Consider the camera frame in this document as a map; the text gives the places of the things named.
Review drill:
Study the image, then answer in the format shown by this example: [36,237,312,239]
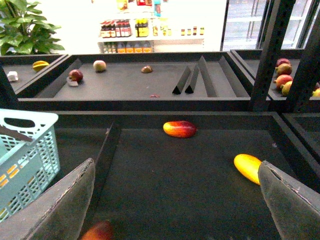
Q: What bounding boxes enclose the red yellow mango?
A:
[162,120,198,139]

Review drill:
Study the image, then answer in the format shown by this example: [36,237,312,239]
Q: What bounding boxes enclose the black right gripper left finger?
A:
[0,158,96,240]

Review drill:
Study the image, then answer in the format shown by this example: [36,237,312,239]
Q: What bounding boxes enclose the light blue plastic basket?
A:
[0,108,61,222]

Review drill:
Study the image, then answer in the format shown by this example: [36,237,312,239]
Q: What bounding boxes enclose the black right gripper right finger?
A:
[258,161,320,240]

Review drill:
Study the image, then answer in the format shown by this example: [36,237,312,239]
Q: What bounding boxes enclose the yellow mango on shelf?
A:
[233,153,262,185]

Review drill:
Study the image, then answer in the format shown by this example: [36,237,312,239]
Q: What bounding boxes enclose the white shelf with bottles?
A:
[98,0,206,54]

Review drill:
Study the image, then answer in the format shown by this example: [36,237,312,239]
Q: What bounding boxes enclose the black triangular divider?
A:
[172,66,191,95]

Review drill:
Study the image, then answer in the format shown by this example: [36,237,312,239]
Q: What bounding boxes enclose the green potted plant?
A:
[0,0,65,56]

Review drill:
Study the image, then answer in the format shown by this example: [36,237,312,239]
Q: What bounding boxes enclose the green red apple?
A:
[93,60,107,73]

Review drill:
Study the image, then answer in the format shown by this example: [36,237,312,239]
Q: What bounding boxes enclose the red apple on tray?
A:
[68,69,84,82]

